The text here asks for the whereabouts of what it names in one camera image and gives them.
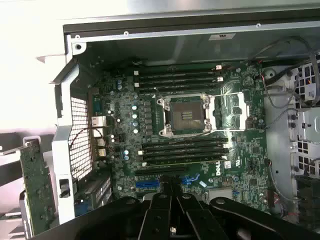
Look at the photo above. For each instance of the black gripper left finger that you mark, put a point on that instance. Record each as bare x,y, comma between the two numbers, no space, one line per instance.
150,220

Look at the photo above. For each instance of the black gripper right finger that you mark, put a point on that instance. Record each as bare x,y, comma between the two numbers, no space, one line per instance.
200,222

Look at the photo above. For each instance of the blue expansion slot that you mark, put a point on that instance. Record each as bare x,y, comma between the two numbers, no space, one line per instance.
147,184

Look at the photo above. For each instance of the silver chipset heat sink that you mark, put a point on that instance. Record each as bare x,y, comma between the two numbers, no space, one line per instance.
220,193

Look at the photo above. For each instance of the long black expansion slot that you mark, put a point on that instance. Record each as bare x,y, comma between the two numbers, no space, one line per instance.
160,171

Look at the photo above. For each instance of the green motherboard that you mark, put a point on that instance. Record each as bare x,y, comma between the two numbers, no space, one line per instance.
237,160

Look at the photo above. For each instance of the CPU socket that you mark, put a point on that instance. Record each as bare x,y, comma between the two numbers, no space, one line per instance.
186,115

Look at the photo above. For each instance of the perforated metal drive cage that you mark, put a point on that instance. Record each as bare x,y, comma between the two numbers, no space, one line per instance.
280,140

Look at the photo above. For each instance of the metal socket cover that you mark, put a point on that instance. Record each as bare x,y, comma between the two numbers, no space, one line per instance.
240,100

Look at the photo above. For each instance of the thin metal locking lever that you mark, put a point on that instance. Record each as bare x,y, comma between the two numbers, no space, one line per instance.
190,93

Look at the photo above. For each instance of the black open PC case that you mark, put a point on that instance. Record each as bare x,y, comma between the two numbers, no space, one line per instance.
150,47

